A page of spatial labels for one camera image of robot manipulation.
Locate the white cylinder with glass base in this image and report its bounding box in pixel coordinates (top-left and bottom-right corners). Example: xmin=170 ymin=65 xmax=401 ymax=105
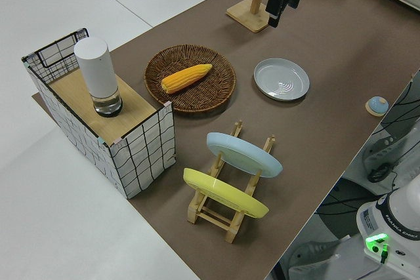
xmin=73 ymin=37 xmax=124 ymax=119

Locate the wooden mug tree stand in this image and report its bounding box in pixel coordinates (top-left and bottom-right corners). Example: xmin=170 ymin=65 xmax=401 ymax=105
xmin=225 ymin=0 xmax=275 ymax=34

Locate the wooden dish rack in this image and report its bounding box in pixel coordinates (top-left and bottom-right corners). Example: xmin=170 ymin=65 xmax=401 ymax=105
xmin=186 ymin=120 xmax=276 ymax=245

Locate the brown table mat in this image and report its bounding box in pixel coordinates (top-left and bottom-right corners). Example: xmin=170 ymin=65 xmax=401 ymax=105
xmin=31 ymin=0 xmax=420 ymax=280

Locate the round wicker basket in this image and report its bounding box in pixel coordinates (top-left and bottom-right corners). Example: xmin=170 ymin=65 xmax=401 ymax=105
xmin=144 ymin=44 xmax=238 ymax=117

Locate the yellow corn cob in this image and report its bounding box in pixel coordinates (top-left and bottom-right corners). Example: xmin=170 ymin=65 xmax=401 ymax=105
xmin=160 ymin=63 xmax=213 ymax=94

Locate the blue dome on wooden base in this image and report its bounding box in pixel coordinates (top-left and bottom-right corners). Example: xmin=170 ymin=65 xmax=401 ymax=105
xmin=365 ymin=96 xmax=390 ymax=117

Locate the white vented plastic housing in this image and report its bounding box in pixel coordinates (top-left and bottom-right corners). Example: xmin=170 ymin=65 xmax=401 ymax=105
xmin=362 ymin=128 xmax=400 ymax=176

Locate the gray ceramic plate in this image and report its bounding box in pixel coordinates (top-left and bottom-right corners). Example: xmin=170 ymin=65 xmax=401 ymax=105
xmin=253 ymin=58 xmax=310 ymax=102

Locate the green-lit plug cable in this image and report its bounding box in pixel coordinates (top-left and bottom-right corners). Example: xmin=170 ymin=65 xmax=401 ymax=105
xmin=379 ymin=243 xmax=390 ymax=265

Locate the coiled black cable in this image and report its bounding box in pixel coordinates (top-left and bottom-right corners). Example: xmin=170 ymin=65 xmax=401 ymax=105
xmin=367 ymin=163 xmax=393 ymax=184

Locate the yellow plate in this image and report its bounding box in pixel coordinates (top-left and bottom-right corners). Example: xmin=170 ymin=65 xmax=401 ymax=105
xmin=182 ymin=167 xmax=270 ymax=220

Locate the light blue plate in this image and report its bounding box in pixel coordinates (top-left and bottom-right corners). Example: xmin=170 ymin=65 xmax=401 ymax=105
xmin=206 ymin=132 xmax=284 ymax=180

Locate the grid-patterned wire basket box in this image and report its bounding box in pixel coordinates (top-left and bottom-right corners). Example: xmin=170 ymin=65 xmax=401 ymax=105
xmin=21 ymin=27 xmax=177 ymax=200

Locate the light wooden board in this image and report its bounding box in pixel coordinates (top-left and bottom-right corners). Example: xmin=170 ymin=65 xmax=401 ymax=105
xmin=48 ymin=69 xmax=158 ymax=140

